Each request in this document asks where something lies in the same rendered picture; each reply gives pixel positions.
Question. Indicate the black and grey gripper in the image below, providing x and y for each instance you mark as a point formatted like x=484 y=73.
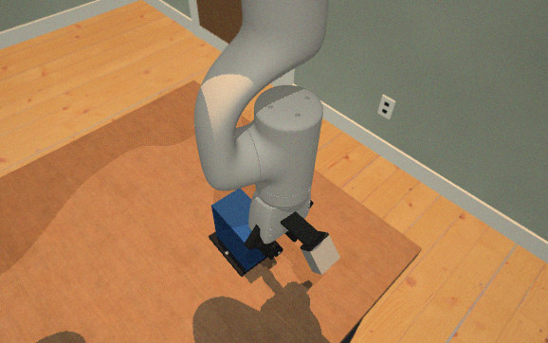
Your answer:
x=264 y=222

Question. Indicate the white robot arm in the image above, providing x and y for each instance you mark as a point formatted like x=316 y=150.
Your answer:
x=279 y=146

